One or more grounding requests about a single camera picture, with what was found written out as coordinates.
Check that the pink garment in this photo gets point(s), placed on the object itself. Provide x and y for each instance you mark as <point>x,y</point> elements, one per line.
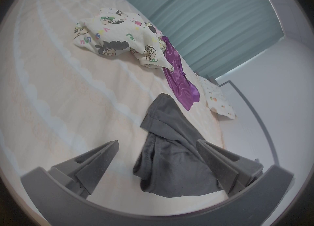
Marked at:
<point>159,31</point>

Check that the black T-shirt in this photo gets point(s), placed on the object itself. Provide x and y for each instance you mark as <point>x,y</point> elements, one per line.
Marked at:
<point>171,161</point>

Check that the blue-green curtain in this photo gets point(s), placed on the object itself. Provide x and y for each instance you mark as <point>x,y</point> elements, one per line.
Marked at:
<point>215,18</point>

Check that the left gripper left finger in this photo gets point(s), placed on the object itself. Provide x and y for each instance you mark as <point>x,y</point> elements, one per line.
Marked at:
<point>97,168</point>

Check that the white printed pyjama top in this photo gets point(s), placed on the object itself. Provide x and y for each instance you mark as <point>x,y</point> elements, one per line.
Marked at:
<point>117,31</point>

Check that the grey bedside table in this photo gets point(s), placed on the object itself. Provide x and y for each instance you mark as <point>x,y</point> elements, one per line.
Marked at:
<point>213,80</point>

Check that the white printed pillow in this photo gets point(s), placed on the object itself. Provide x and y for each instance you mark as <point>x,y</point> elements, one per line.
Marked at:
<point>218,99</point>

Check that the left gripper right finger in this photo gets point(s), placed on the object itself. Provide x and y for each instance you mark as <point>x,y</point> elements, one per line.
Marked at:
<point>220,168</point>

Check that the purple satin garment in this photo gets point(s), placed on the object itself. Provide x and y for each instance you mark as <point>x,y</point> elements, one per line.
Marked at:
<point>179,82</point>

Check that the bed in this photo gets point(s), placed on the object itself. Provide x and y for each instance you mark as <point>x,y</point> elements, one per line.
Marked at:
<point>61,92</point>

